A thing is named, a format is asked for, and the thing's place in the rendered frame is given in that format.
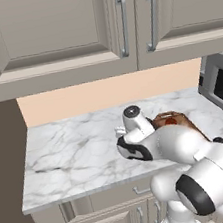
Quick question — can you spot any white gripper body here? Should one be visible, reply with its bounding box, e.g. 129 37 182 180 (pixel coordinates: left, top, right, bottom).
114 125 128 139

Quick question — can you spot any brown wooden cutting board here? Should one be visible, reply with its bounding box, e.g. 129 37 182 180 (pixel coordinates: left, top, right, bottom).
148 105 212 151

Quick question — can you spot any beige drawer front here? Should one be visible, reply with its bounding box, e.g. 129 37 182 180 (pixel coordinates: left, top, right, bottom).
86 174 159 213

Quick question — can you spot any grey coffee machine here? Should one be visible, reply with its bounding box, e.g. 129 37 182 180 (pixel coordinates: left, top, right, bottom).
192 51 223 116

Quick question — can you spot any silver drawer handle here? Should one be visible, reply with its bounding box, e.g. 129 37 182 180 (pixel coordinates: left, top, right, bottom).
131 184 153 196

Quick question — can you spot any short silver cupboard handle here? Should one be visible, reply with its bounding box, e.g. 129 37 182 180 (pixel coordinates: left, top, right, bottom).
135 206 145 223
150 200 165 223

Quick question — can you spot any long silver cupboard handle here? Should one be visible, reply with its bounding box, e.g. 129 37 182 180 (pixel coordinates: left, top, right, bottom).
112 0 136 58
139 0 165 53

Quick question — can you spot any wide beige wall cupboard door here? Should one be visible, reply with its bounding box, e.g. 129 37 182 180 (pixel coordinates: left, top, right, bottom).
0 0 149 104

